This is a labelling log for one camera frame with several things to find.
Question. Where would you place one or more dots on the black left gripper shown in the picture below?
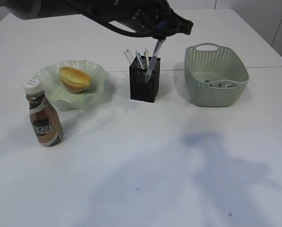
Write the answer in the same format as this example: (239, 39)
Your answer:
(144, 18)

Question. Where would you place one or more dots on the white blue-grip pen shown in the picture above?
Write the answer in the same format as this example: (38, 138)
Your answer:
(153, 60)

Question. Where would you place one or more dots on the yellow-green pen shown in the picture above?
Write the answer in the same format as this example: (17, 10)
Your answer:
(146, 55)

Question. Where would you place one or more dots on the blue-grey pen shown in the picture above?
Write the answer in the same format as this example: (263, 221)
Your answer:
(138, 56)

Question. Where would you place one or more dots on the clear plastic ruler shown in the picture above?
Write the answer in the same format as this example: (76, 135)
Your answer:
(129, 56)

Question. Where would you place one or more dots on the large paper ball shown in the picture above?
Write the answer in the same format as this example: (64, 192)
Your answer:
(222, 85)

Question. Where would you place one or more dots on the yellow bread roll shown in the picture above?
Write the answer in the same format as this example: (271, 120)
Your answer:
(74, 80)

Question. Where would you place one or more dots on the brown plastic drink bottle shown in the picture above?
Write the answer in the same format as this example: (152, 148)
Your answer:
(43, 116)

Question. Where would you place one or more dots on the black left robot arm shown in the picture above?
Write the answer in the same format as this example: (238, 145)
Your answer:
(32, 9)

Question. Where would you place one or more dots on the black mesh pen holder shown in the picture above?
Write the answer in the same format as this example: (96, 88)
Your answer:
(140, 89)

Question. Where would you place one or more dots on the green woven plastic basket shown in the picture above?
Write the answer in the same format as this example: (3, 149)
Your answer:
(217, 64)

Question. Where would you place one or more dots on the green wavy glass plate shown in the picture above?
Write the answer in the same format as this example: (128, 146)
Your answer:
(60, 96)

